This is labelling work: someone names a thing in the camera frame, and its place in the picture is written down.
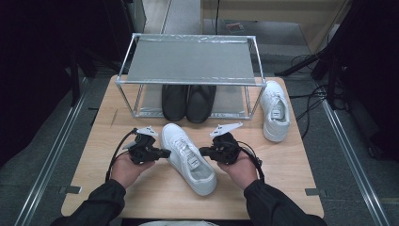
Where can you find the dark curtain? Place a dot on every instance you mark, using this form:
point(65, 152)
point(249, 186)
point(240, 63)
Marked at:
point(40, 62)
point(373, 62)

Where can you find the white sneaker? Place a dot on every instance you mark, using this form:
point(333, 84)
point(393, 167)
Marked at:
point(276, 124)
point(188, 163)

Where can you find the metal floor rail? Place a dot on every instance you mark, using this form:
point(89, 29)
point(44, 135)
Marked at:
point(354, 163)
point(47, 163)

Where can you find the black slipper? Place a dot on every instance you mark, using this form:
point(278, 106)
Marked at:
point(200, 103)
point(174, 102)

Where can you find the person's right hand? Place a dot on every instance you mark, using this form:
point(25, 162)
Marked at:
point(241, 172)

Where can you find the red and black floor item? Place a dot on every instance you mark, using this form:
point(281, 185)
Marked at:
point(234, 27)

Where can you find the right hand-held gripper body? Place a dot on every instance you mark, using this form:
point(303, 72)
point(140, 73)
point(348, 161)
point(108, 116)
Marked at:
point(226, 147)

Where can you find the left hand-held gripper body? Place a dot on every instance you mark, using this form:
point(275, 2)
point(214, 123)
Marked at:
point(142, 147)

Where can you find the black tripod stand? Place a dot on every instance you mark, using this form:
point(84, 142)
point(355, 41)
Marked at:
point(301, 64)

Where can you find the beige wooden cabinet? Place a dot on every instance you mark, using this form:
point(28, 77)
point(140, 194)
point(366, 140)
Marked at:
point(276, 11)

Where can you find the person's left hand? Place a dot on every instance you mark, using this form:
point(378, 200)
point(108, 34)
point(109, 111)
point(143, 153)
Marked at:
point(127, 171)

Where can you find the metal frame shoe rack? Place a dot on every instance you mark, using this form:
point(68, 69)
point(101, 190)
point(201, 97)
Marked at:
point(188, 59)

